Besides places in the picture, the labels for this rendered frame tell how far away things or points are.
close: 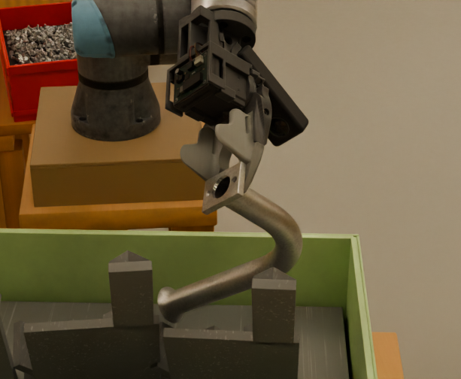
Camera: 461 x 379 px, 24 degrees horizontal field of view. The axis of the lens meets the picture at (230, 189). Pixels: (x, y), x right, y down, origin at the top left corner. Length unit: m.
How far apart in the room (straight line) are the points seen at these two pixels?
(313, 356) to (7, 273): 0.45
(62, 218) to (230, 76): 0.69
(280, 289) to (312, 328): 0.42
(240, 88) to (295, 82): 3.03
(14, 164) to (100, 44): 0.91
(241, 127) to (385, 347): 0.56
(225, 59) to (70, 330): 0.35
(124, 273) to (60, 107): 0.83
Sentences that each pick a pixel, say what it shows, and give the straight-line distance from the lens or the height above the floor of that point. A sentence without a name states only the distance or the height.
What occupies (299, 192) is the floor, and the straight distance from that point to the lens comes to 3.47.
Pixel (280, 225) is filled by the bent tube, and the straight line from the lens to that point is 1.15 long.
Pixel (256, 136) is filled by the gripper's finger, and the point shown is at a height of 1.25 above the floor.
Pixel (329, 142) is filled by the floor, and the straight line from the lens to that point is 3.77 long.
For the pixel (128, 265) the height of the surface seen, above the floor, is 1.14.
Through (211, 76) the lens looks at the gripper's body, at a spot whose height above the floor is 1.31.
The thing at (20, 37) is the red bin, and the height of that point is 0.88.
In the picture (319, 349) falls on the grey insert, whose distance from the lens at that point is 1.49.
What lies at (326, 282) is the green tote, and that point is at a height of 0.89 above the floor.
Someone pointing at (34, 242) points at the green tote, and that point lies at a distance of 1.54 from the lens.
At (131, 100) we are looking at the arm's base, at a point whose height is 0.99.
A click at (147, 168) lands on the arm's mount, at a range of 1.76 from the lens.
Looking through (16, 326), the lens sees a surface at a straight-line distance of 1.36.
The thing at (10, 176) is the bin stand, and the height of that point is 0.68.
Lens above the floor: 1.78
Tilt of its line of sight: 31 degrees down
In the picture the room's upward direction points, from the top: straight up
